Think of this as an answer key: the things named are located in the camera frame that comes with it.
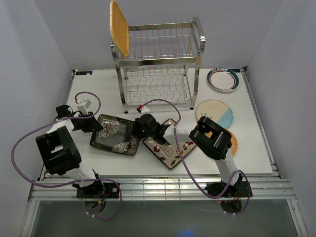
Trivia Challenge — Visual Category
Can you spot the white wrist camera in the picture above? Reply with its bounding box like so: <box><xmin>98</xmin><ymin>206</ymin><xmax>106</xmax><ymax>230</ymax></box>
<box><xmin>76</xmin><ymin>99</ymin><xmax>91</xmax><ymax>116</ymax></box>
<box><xmin>137</xmin><ymin>105</ymin><xmax>150</xmax><ymax>114</ymax></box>

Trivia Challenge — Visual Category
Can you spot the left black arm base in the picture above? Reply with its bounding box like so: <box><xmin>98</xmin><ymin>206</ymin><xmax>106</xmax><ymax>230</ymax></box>
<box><xmin>72</xmin><ymin>181</ymin><xmax>119</xmax><ymax>199</ymax></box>

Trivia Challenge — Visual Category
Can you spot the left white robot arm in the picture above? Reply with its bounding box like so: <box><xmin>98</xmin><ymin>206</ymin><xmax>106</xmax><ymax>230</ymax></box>
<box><xmin>36</xmin><ymin>100</ymin><xmax>105</xmax><ymax>198</ymax></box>

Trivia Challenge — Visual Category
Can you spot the round woven bamboo plate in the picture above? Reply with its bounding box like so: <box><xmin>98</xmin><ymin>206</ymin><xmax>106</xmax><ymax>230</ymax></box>
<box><xmin>228</xmin><ymin>130</ymin><xmax>238</xmax><ymax>156</ymax></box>

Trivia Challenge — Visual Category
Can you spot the blue table label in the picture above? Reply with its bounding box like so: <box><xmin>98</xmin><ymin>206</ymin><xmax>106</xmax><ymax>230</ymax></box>
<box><xmin>76</xmin><ymin>71</ymin><xmax>93</xmax><ymax>76</ymax></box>
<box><xmin>230</xmin><ymin>69</ymin><xmax>241</xmax><ymax>73</ymax></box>

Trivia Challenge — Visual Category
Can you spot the aluminium front rail frame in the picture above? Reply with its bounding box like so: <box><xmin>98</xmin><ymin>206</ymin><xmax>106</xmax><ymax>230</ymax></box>
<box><xmin>20</xmin><ymin>177</ymin><xmax>308</xmax><ymax>237</ymax></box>

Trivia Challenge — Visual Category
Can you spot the white plate teal red rim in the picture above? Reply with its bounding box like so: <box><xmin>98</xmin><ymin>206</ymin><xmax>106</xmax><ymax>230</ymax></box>
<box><xmin>207</xmin><ymin>67</ymin><xmax>239</xmax><ymax>93</ymax></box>

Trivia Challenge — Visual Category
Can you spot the left blue table label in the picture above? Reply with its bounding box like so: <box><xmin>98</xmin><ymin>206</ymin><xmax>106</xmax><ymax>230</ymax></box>
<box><xmin>76</xmin><ymin>71</ymin><xmax>93</xmax><ymax>76</ymax></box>

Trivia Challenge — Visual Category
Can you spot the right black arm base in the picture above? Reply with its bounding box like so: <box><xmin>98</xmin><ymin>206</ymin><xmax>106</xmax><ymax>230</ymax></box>
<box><xmin>205</xmin><ymin>181</ymin><xmax>253</xmax><ymax>198</ymax></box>

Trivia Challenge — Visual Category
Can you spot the cream and blue round plate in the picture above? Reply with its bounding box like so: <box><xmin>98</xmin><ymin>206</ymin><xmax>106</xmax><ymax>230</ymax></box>
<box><xmin>196</xmin><ymin>100</ymin><xmax>234</xmax><ymax>128</ymax></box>

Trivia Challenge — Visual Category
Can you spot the steel two-tier dish rack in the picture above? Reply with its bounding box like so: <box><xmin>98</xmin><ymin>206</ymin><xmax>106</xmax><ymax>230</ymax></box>
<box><xmin>110</xmin><ymin>17</ymin><xmax>206</xmax><ymax>114</ymax></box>

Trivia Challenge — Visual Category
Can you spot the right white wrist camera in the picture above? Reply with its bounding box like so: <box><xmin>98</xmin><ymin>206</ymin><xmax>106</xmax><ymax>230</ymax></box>
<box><xmin>137</xmin><ymin>105</ymin><xmax>150</xmax><ymax>114</ymax></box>

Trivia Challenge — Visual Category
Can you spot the right blue table label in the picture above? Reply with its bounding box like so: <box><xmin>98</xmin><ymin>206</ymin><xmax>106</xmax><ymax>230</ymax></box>
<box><xmin>230</xmin><ymin>69</ymin><xmax>241</xmax><ymax>73</ymax></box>

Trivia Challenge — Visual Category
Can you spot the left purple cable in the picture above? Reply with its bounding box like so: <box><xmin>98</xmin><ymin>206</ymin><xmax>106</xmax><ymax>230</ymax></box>
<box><xmin>11</xmin><ymin>91</ymin><xmax>123</xmax><ymax>221</ymax></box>

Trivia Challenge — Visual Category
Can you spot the beige floral square plate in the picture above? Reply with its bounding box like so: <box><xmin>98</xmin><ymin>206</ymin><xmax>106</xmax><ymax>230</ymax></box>
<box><xmin>143</xmin><ymin>118</ymin><xmax>196</xmax><ymax>170</ymax></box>

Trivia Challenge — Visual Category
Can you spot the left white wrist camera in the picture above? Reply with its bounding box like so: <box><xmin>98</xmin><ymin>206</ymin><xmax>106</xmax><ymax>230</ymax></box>
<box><xmin>76</xmin><ymin>99</ymin><xmax>91</xmax><ymax>116</ymax></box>

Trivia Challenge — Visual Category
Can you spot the black floral square plate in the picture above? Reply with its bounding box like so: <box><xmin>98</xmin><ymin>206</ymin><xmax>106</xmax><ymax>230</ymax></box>
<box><xmin>90</xmin><ymin>114</ymin><xmax>140</xmax><ymax>156</ymax></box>

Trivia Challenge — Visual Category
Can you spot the square woven bamboo plate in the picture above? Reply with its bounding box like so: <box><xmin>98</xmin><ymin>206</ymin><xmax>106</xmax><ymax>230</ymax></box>
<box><xmin>110</xmin><ymin>0</ymin><xmax>129</xmax><ymax>58</ymax></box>

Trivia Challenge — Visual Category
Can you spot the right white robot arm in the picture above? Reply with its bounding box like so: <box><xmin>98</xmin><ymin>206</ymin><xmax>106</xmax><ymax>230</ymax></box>
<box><xmin>134</xmin><ymin>114</ymin><xmax>242</xmax><ymax>196</ymax></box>

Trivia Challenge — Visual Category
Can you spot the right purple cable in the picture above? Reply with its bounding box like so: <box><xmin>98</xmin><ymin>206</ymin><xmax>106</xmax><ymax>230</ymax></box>
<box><xmin>140</xmin><ymin>99</ymin><xmax>253</xmax><ymax>216</ymax></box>

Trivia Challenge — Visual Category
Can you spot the purple cable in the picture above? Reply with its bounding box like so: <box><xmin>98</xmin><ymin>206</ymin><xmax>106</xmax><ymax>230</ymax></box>
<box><xmin>11</xmin><ymin>91</ymin><xmax>123</xmax><ymax>221</ymax></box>
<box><xmin>140</xmin><ymin>99</ymin><xmax>253</xmax><ymax>216</ymax></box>

